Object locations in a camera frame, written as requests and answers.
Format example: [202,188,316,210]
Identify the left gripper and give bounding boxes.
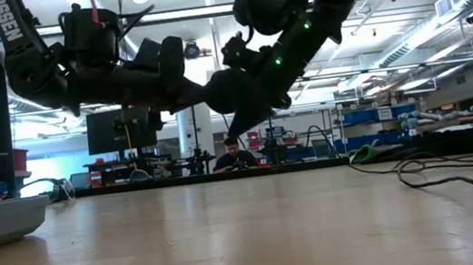
[113,30,216,120]

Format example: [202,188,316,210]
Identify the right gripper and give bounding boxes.
[216,30,328,139]

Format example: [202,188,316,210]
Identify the red storage drawers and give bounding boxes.
[244,129,262,151]

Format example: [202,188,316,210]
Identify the white pillar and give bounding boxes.
[174,106,220,177]

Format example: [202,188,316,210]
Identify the person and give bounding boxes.
[208,132,261,175]

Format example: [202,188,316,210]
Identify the black tripod rig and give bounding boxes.
[161,143,220,181]

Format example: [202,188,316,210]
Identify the grey storage rack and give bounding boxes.
[336,94,427,156]

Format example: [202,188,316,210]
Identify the black monitor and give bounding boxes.
[83,104,160,156]

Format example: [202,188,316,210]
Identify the grey green work glove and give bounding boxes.
[347,142,379,166]

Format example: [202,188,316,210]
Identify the black equipment desk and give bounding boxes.
[84,152,174,190]

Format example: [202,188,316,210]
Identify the blue storage bin row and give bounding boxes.
[332,128,409,156]

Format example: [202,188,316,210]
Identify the red plastic bin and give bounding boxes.
[12,145,32,174]

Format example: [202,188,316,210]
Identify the ceiling air vent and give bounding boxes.
[433,0,458,19]

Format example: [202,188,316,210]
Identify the red strap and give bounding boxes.
[85,0,107,30]

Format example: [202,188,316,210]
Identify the grey looped cable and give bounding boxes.
[18,174,77,209]

